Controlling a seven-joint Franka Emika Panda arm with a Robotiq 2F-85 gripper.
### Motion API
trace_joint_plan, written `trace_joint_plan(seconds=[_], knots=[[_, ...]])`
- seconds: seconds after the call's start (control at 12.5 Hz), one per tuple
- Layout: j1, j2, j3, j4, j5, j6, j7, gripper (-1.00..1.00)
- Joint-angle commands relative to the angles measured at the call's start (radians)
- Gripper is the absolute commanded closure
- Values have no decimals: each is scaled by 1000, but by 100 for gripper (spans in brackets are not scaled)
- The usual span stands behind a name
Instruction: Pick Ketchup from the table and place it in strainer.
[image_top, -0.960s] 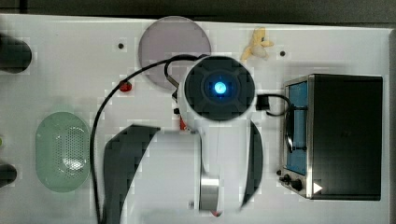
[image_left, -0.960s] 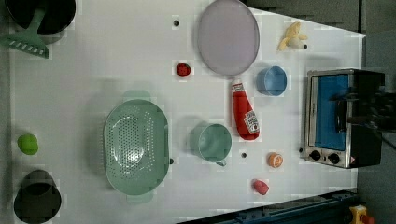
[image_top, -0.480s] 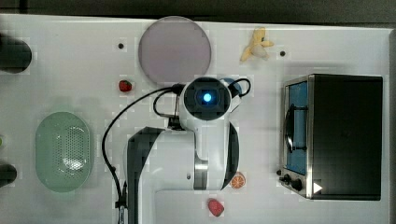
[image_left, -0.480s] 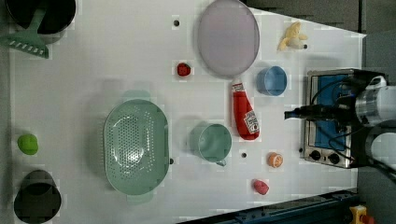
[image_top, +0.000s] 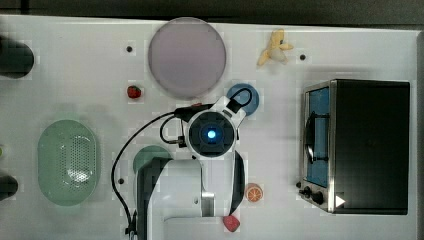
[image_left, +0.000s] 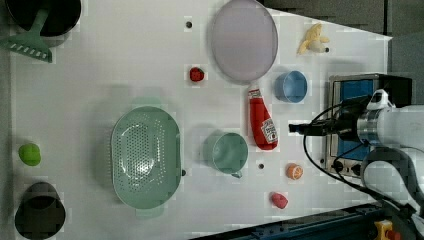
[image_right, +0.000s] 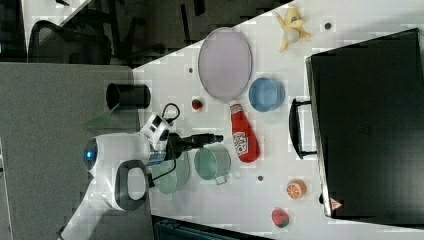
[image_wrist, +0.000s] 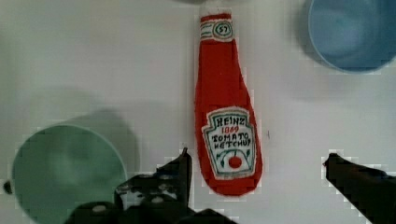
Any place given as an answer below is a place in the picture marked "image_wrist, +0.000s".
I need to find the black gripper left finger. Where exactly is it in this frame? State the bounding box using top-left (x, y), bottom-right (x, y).
top-left (64, 148), bottom-right (237, 224)

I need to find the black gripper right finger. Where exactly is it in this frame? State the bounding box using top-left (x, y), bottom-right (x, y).
top-left (323, 153), bottom-right (396, 224)

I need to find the red plush ketchup bottle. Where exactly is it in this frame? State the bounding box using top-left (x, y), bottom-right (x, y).
top-left (194, 0), bottom-right (262, 196)

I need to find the green metal mug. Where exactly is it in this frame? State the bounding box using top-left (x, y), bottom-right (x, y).
top-left (11, 125), bottom-right (126, 224)

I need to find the blue bowl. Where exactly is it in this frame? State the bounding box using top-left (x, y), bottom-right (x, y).
top-left (307, 0), bottom-right (396, 73)

